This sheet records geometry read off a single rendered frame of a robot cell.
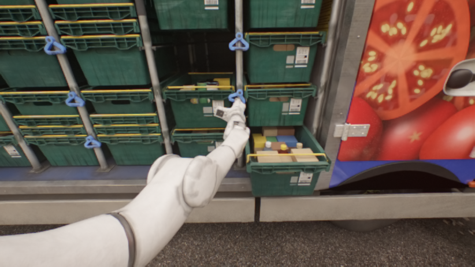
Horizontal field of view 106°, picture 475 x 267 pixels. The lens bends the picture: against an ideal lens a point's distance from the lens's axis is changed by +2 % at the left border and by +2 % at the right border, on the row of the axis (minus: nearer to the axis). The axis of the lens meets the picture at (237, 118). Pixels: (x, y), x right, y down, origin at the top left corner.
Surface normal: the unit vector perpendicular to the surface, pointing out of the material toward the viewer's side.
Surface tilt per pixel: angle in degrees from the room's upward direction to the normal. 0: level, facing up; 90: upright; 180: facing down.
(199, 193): 81
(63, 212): 90
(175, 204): 74
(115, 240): 51
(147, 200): 5
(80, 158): 91
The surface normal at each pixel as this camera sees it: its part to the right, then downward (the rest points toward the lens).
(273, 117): 0.01, 0.42
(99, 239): 0.69, -0.72
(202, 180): 0.88, -0.08
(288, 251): -0.01, -0.91
